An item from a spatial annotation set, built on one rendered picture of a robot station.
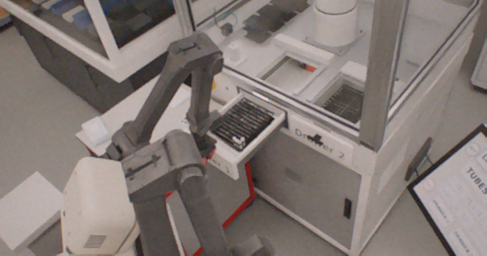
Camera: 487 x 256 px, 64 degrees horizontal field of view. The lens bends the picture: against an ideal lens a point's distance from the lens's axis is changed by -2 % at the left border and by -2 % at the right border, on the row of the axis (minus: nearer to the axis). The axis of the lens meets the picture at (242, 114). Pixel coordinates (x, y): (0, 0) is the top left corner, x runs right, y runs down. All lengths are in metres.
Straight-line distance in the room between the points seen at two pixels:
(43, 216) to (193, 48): 1.11
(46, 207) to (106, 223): 0.96
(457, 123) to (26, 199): 2.62
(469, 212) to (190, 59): 0.88
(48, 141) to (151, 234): 2.68
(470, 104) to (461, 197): 1.96
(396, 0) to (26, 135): 3.02
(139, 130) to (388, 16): 0.75
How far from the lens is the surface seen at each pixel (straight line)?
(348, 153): 1.57
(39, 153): 3.35
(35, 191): 1.98
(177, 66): 1.01
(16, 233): 1.89
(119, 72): 2.21
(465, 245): 1.30
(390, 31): 1.18
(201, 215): 0.77
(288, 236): 2.37
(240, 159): 1.57
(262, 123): 1.66
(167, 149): 0.66
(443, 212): 1.34
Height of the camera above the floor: 2.10
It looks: 45 degrees down
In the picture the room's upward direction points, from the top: 10 degrees counter-clockwise
